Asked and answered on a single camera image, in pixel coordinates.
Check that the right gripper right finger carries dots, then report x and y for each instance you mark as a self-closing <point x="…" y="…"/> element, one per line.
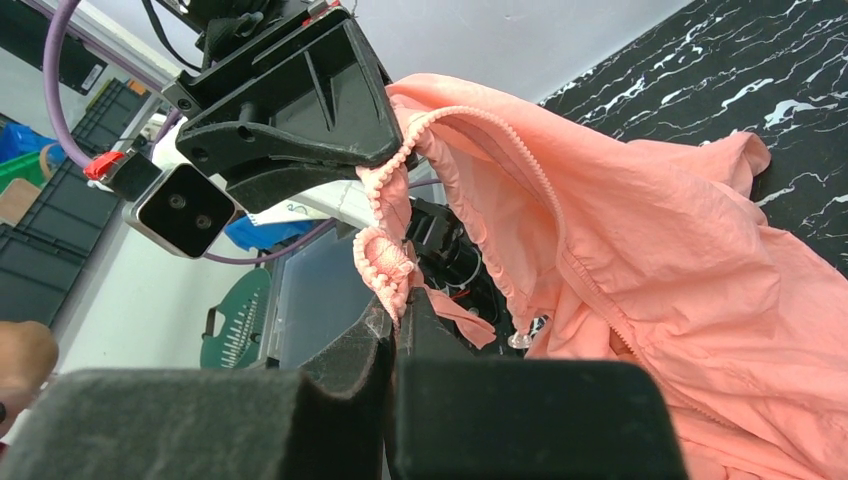
<point x="460" y="416"/>

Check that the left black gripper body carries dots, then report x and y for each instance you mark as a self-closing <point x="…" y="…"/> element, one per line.
<point x="280" y="61"/>

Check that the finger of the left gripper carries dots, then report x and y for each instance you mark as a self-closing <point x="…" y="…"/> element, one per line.
<point x="369" y="139"/>
<point x="259" y="184"/>

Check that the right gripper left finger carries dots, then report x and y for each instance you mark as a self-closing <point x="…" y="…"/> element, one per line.
<point x="322" y="420"/>

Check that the pink jacket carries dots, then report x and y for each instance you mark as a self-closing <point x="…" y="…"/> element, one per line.
<point x="645" y="252"/>

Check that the clear plastic storage bin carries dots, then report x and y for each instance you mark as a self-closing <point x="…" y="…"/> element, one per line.
<point x="316" y="295"/>

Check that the green round dial object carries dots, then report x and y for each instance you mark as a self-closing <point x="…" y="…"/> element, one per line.
<point x="234" y="328"/>

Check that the green plastic bin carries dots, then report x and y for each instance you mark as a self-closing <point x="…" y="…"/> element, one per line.
<point x="32" y="167"/>

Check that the dark grey stacked crates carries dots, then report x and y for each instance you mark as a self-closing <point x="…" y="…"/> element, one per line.
<point x="44" y="254"/>

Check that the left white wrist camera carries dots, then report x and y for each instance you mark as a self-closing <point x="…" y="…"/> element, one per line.
<point x="178" y="207"/>

